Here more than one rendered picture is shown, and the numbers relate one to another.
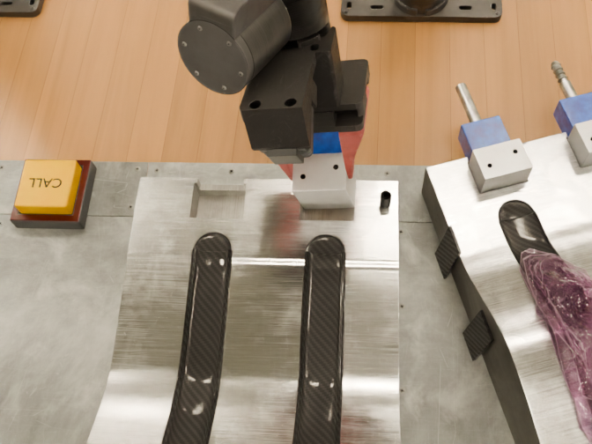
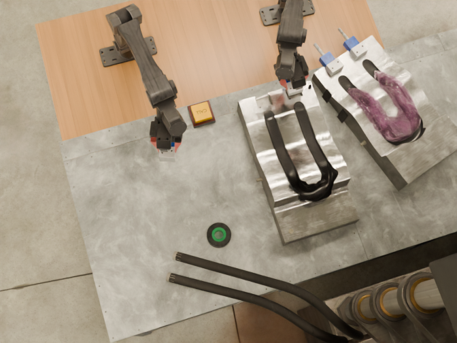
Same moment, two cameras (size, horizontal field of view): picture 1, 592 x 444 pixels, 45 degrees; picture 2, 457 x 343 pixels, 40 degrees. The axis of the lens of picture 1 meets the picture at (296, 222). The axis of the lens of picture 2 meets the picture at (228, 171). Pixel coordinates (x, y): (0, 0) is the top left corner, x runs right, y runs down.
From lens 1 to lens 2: 1.53 m
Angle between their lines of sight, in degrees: 16
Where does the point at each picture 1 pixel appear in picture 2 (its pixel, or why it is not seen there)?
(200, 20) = (283, 67)
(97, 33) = (182, 54)
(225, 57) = (288, 72)
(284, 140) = (300, 85)
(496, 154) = (333, 64)
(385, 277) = (316, 107)
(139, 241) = (247, 119)
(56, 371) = (229, 164)
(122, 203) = (222, 110)
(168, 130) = (225, 82)
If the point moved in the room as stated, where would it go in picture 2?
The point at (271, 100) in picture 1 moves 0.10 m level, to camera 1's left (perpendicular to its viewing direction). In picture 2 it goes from (297, 77) to (268, 92)
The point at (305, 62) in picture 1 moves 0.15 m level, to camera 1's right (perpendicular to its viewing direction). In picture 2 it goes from (298, 65) to (339, 44)
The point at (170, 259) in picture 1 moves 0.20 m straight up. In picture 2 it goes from (258, 121) to (263, 99)
